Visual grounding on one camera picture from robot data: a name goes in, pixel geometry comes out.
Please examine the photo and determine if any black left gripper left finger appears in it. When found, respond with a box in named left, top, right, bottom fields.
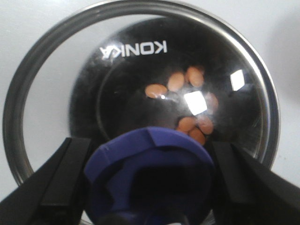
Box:
left=0, top=138, right=92, bottom=225

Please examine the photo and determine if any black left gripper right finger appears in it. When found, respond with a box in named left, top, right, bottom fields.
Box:
left=210, top=142, right=300, bottom=225

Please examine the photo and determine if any orange ham slice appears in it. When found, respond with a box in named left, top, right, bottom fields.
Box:
left=167, top=72, right=185, bottom=92
left=186, top=67, right=204, bottom=87

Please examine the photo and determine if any glass lid blue knob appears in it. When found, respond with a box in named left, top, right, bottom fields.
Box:
left=3, top=0, right=279, bottom=225

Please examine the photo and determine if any dark blue saucepan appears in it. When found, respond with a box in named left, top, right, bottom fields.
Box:
left=69, top=18, right=263, bottom=154

